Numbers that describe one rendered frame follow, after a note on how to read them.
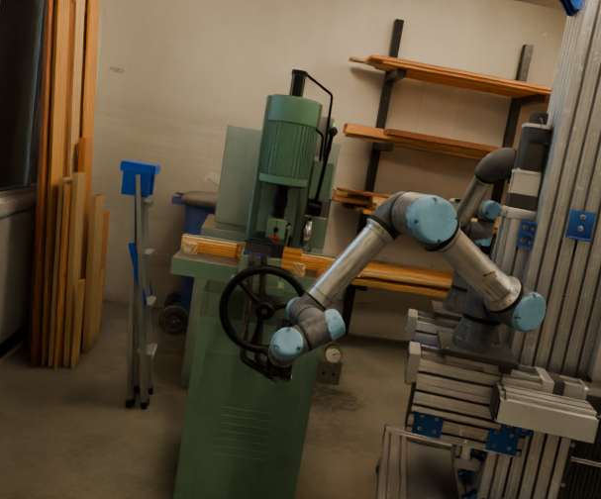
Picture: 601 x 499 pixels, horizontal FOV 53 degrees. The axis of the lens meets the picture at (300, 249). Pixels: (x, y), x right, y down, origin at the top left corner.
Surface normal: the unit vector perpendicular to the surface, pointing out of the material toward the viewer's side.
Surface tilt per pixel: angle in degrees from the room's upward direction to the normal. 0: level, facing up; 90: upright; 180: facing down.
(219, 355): 90
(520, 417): 90
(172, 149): 90
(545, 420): 90
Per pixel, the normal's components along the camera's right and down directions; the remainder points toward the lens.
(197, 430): 0.04, 0.15
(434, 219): 0.25, 0.11
